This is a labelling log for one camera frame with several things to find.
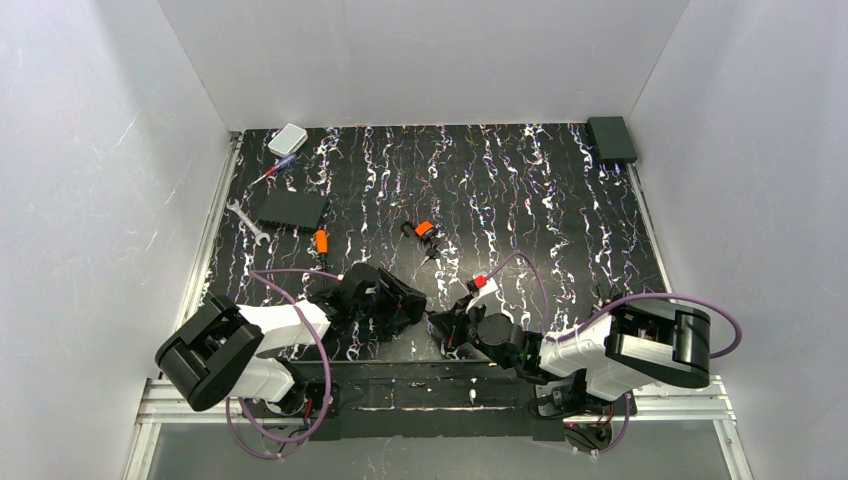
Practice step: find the red blue screwdriver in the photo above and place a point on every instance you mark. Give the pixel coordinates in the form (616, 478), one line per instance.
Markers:
(281, 164)

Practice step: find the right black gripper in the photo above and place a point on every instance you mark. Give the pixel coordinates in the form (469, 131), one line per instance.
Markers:
(457, 325)

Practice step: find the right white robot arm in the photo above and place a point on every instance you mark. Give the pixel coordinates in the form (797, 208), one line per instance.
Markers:
(626, 347)

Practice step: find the aluminium rail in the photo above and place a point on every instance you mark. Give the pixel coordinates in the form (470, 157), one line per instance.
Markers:
(725, 429)
(146, 434)

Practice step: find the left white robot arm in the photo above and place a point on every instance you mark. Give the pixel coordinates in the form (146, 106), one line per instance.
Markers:
(224, 349)

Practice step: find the silver wrench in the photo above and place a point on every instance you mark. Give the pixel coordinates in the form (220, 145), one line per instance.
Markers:
(259, 235)

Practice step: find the left aluminium rail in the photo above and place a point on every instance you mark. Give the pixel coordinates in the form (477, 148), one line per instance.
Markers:
(146, 434)

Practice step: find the white rounded box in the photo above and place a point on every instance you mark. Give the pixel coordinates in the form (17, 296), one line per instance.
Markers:
(288, 140)

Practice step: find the black box in corner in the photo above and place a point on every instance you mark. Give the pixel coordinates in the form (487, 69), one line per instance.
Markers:
(611, 141)

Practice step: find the black cable clip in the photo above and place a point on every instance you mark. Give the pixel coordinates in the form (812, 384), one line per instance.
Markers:
(606, 294)

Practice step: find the black flat box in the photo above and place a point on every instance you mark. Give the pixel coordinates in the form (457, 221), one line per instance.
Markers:
(304, 211)

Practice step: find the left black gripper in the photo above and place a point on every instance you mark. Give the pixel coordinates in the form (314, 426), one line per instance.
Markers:
(385, 299)

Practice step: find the black front base bar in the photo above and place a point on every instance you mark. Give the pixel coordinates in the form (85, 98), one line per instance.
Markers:
(454, 399)

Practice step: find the orange black padlock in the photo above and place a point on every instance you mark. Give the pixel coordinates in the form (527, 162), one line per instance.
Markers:
(423, 231)

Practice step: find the right aluminium rail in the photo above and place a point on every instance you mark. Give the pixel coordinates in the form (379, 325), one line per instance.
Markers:
(725, 429)

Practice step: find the orange handled screwdriver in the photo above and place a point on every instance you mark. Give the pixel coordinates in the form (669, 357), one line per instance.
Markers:
(321, 248)

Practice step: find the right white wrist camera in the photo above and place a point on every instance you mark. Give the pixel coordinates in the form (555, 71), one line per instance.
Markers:
(482, 291)

